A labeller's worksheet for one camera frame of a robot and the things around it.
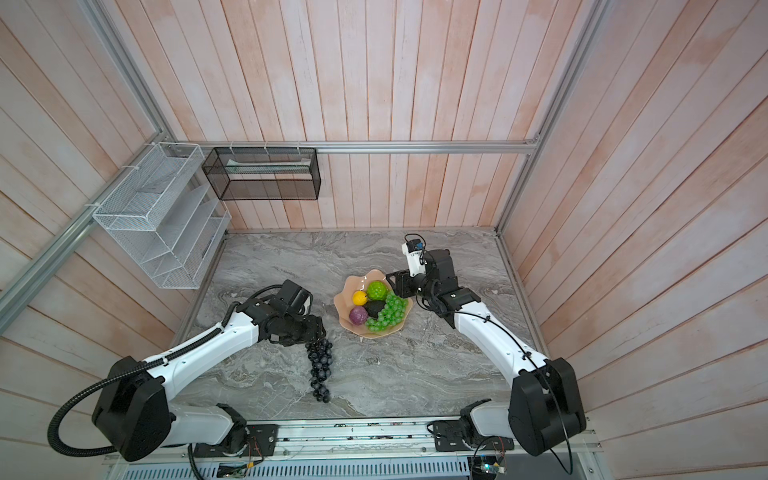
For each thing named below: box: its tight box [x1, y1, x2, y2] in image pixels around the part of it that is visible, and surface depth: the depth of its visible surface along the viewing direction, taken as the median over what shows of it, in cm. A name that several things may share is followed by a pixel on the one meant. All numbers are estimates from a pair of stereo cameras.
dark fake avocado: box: [363, 300, 386, 319], surface depth 94 cm
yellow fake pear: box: [352, 290, 368, 306], surface depth 97 cm
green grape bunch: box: [365, 292, 409, 332], surface depth 91 cm
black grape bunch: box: [305, 338, 333, 403], surface depth 83 cm
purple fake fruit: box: [349, 306, 369, 325], surface depth 92 cm
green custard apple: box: [367, 280, 389, 301], surface depth 95 cm
